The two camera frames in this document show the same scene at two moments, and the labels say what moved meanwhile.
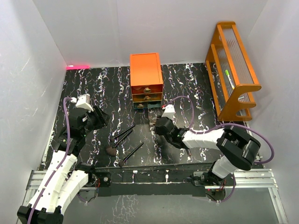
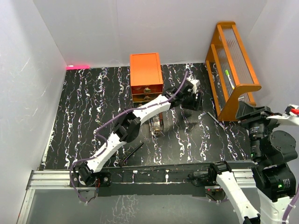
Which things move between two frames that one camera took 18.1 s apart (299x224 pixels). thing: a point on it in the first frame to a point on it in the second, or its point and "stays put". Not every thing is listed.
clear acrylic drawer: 147,97 stays put
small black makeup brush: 121,163 stays put
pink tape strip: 77,67 stays put
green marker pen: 227,73 stays put
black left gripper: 102,117 to 196,104
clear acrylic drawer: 146,88 stays put
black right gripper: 158,132 to 245,109
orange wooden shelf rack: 230,73 stays put
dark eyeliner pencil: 188,152 to 221,126
